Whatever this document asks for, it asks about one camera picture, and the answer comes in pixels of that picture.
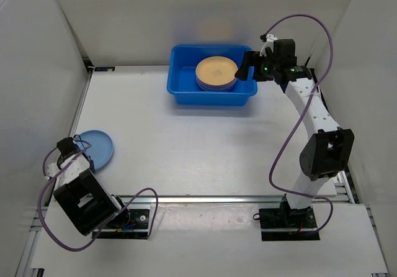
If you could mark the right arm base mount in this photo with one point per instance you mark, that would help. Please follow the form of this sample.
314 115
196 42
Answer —
284 224

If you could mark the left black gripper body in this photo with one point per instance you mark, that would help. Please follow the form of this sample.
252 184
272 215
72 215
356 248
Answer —
92 166

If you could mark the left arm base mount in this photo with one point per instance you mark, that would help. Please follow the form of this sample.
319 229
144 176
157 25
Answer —
132 223

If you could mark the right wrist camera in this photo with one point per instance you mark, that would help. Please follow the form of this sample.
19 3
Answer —
268 41

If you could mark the pink plate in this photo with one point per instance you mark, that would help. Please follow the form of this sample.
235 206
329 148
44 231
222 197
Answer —
206 85

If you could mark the yellow plate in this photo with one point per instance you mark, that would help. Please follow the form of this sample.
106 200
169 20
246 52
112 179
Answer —
216 70

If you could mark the blue plate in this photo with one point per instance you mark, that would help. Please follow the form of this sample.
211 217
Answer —
102 147

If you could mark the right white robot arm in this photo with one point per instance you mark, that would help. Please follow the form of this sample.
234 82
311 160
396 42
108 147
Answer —
329 146

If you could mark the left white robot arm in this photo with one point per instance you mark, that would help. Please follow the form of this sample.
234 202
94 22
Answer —
80 194

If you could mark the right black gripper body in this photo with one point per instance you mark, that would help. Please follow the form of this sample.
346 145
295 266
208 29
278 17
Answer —
268 66

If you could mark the purple plate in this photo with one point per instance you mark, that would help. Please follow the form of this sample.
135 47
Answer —
217 90

